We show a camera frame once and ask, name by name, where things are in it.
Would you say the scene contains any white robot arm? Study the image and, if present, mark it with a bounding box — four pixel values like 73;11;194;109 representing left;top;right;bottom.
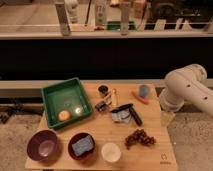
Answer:
159;64;213;127

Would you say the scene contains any orange carrot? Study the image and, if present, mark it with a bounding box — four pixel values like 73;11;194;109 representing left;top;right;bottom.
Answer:
131;91;149;105

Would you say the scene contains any bunch of dark grapes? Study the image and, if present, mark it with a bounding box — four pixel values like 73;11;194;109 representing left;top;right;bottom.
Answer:
125;129;156;149

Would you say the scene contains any blue cup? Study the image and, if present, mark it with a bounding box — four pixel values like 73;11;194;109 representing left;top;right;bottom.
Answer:
139;85;150;98

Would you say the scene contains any black marker pen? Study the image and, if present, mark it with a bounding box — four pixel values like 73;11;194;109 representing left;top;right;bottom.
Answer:
110;103;133;113

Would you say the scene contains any white cup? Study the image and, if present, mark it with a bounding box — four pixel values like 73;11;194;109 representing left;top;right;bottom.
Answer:
101;143;121;163

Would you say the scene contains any small black metal object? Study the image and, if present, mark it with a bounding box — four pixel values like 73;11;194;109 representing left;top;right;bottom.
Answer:
95;101;108;112

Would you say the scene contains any small dark can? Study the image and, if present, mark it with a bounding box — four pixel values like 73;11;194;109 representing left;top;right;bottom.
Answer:
98;85;108;97

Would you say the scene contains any blue sponge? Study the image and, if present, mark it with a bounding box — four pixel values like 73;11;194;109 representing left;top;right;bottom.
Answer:
72;136;94;156

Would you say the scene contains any green plastic tray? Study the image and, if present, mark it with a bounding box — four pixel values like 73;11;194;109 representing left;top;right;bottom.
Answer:
41;77;93;129

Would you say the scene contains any orange fruit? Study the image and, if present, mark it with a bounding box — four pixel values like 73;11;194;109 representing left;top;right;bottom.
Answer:
58;110;71;121

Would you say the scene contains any purple bowl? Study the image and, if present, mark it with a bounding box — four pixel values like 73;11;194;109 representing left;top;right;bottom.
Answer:
27;130;60;162

